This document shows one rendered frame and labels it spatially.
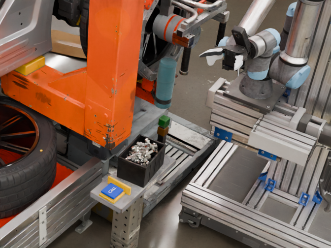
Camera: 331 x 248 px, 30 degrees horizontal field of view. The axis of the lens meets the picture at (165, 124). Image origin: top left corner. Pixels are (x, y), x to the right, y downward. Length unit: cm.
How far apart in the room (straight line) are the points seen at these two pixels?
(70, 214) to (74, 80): 63
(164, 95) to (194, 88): 115
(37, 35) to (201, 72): 179
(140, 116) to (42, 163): 92
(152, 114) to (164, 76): 55
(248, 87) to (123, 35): 61
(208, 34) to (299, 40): 246
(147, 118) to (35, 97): 79
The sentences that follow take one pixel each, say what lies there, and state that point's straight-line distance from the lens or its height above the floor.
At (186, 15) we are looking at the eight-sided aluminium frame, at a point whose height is 81.
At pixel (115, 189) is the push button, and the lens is 266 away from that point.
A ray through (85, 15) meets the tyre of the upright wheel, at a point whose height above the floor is 93.
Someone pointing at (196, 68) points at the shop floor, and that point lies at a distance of 447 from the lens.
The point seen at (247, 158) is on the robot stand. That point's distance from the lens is 337.
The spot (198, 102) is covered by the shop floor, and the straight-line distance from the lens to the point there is 410.
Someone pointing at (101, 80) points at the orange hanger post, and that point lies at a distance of 262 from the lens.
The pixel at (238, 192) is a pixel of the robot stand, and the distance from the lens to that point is 316.
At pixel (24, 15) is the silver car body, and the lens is 285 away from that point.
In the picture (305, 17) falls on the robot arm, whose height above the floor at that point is 126.
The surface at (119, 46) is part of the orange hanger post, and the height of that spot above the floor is 106.
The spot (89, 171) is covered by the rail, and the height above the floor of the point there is 38.
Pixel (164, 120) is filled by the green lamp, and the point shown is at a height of 66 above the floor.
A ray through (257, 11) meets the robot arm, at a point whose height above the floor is 127.
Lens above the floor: 229
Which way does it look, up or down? 36 degrees down
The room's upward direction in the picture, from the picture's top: 8 degrees clockwise
